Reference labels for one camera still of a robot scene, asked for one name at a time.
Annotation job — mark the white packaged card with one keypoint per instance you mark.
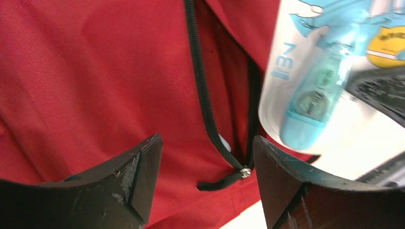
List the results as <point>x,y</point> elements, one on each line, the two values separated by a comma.
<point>225,143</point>

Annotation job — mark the red backpack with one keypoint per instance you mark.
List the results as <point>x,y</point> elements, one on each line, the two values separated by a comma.
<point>82,81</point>

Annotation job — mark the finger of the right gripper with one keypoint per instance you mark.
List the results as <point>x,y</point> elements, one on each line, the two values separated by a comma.
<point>382,89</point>

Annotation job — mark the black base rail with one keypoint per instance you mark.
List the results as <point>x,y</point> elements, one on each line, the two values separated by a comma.
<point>389,174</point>

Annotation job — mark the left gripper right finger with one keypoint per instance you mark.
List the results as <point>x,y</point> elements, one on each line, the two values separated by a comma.
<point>297,195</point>

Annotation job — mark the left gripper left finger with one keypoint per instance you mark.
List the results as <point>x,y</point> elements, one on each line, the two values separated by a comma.
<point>116,194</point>

